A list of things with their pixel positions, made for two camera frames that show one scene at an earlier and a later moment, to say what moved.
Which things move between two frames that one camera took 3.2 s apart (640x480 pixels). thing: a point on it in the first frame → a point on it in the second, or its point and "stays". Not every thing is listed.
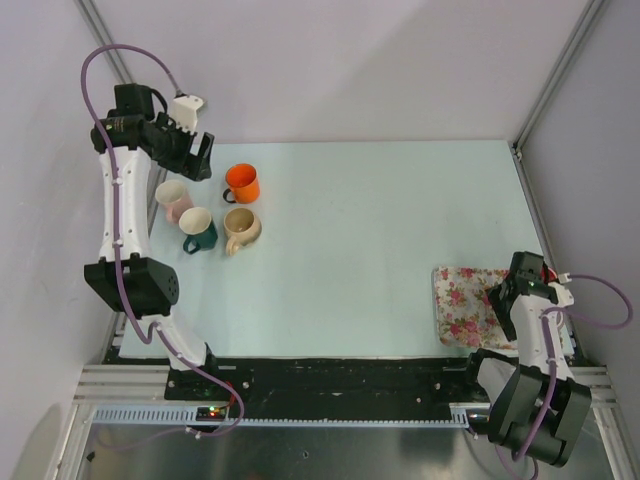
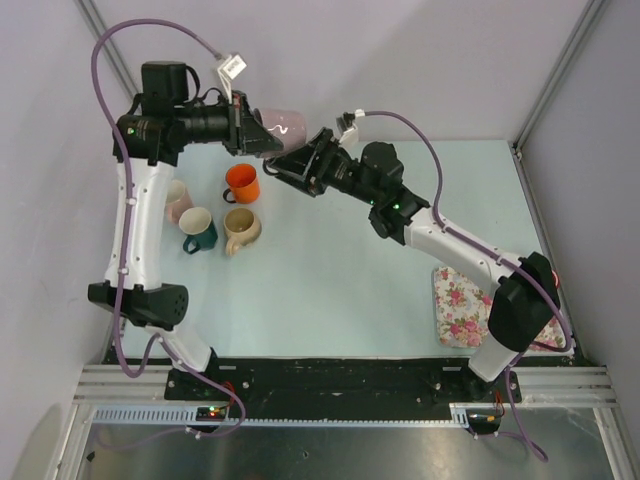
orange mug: (243, 184) stays
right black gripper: (504, 319) → (303, 161)
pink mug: (173, 194) stays
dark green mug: (199, 225) stays
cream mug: (242, 227) stays
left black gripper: (192, 166) → (247, 135)
